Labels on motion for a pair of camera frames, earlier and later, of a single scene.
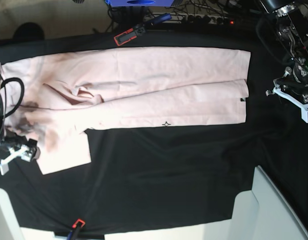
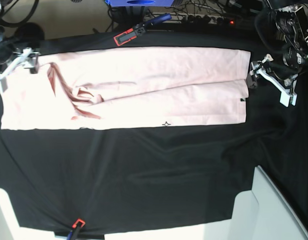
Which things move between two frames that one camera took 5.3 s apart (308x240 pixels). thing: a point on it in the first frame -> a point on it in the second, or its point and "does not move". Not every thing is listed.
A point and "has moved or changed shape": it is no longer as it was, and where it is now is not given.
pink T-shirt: (67, 93) has moved or changed shape
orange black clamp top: (139, 29) does not move
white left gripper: (305, 109) -> (287, 95)
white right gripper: (23, 151) -> (26, 58)
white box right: (264, 212) does not move
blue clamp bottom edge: (73, 235) does not move
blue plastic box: (138, 3) does not move
